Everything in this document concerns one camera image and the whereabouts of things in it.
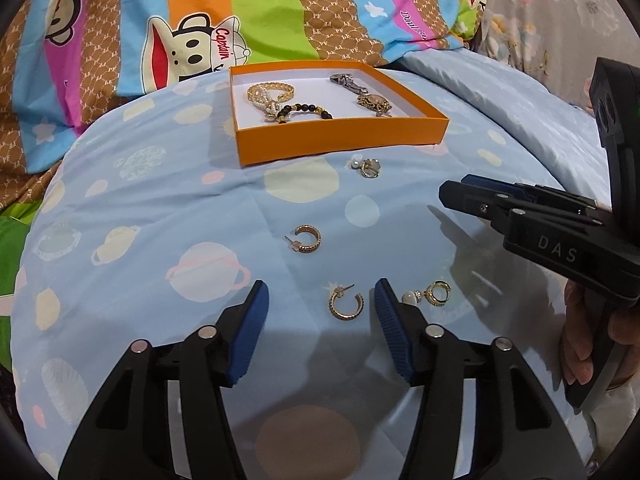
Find person's right hand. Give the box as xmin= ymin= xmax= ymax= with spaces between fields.
xmin=559 ymin=280 xmax=640 ymax=393

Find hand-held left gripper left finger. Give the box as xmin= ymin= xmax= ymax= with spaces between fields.
xmin=57 ymin=280 xmax=271 ymax=480

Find gold mesh bangle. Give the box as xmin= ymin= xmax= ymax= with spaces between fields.
xmin=246 ymin=81 xmax=297 ymax=111

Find grey floral cloth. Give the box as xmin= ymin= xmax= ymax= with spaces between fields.
xmin=475 ymin=0 xmax=640 ymax=113

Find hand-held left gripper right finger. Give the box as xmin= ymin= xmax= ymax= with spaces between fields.
xmin=372 ymin=278 xmax=588 ymax=480

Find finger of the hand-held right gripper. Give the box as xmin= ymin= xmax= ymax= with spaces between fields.
xmin=461 ymin=174 xmax=599 ymax=209
xmin=439 ymin=181 xmax=608 ymax=226

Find pearl bracelet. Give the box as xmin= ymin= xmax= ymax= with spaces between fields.
xmin=250 ymin=85 xmax=284 ymax=124

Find green plush cushion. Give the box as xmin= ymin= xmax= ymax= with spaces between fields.
xmin=0 ymin=202 xmax=36 ymax=376

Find orange shallow box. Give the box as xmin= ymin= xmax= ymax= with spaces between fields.
xmin=230 ymin=64 xmax=450 ymax=168

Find gold hoop earring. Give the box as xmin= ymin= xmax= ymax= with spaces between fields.
xmin=284 ymin=226 xmax=322 ymax=256
xmin=327 ymin=282 xmax=365 ymax=318

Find colourful cartoon printed blanket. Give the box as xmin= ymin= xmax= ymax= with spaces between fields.
xmin=0 ymin=0 xmax=496 ymax=206

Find gold pearl drop earring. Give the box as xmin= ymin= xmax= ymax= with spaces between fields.
xmin=401 ymin=280 xmax=452 ymax=308

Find black and gold bead bracelet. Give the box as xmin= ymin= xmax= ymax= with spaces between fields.
xmin=275 ymin=103 xmax=335 ymax=124

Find gold flower pearl earring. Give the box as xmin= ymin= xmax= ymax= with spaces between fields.
xmin=348 ymin=156 xmax=382 ymax=180

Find gold wristwatch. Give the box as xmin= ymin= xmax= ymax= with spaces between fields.
xmin=356 ymin=91 xmax=396 ymax=117

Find silver wristwatch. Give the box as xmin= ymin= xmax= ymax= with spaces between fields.
xmin=329 ymin=74 xmax=364 ymax=96

